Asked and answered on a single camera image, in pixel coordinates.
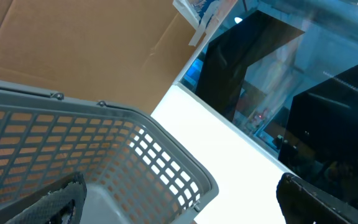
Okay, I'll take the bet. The brown cardboard box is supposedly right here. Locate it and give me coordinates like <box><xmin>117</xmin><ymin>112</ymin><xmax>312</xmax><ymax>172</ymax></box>
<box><xmin>0</xmin><ymin>0</ymin><xmax>195</xmax><ymax>113</ymax></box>

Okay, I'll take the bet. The grey plastic shopping basket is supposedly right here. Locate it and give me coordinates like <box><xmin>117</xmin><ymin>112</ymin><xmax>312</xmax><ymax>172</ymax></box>
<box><xmin>0</xmin><ymin>81</ymin><xmax>219</xmax><ymax>223</ymax></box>

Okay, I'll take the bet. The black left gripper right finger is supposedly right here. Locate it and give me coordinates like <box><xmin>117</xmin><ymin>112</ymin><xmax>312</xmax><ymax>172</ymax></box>
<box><xmin>276</xmin><ymin>172</ymin><xmax>358</xmax><ymax>224</ymax></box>

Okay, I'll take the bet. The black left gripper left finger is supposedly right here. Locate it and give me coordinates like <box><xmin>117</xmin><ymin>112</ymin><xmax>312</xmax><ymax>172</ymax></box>
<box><xmin>7</xmin><ymin>172</ymin><xmax>87</xmax><ymax>224</ymax></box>

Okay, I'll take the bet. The glass window pane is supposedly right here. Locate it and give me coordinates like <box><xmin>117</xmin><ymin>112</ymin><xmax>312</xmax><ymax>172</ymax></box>
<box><xmin>180</xmin><ymin>0</ymin><xmax>358</xmax><ymax>211</ymax></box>

